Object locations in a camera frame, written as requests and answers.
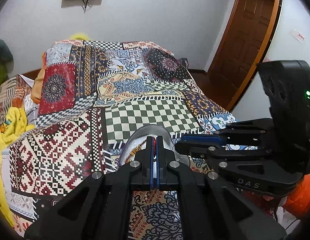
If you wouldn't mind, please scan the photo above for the purple heart-shaped jewelry box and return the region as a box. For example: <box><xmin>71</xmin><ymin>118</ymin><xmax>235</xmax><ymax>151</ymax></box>
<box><xmin>117</xmin><ymin>125</ymin><xmax>190</xmax><ymax>169</ymax></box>

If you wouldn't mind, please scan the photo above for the orange jacket sleeve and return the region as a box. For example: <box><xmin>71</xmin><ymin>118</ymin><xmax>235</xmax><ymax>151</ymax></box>
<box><xmin>283</xmin><ymin>174</ymin><xmax>310</xmax><ymax>220</ymax></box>

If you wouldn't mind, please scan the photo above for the dark bag on floor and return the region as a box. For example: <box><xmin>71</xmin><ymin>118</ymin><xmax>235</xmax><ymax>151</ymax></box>
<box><xmin>178</xmin><ymin>58</ymin><xmax>189</xmax><ymax>69</ymax></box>

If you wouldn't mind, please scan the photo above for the patchwork patterned bedspread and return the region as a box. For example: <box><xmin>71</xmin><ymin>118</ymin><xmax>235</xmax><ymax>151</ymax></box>
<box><xmin>0</xmin><ymin>40</ymin><xmax>236</xmax><ymax>236</ymax></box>

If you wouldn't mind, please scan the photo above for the brown wooden door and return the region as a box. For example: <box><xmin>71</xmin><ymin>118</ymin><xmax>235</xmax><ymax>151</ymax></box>
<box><xmin>208</xmin><ymin>0</ymin><xmax>280</xmax><ymax>110</ymax></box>

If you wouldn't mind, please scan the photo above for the yellow cloth on bed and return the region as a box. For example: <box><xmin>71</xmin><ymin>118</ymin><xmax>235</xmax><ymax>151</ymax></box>
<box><xmin>0</xmin><ymin>107</ymin><xmax>35</xmax><ymax>227</ymax></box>

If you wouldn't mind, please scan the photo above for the yellow round object behind bed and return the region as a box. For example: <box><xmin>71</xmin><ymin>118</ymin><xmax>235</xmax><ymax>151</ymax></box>
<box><xmin>69</xmin><ymin>33</ymin><xmax>90</xmax><ymax>41</ymax></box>

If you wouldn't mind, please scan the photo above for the green cloth covered pile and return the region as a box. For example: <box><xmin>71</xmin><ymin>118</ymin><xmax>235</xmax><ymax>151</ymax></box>
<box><xmin>0</xmin><ymin>39</ymin><xmax>13</xmax><ymax>85</ymax></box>

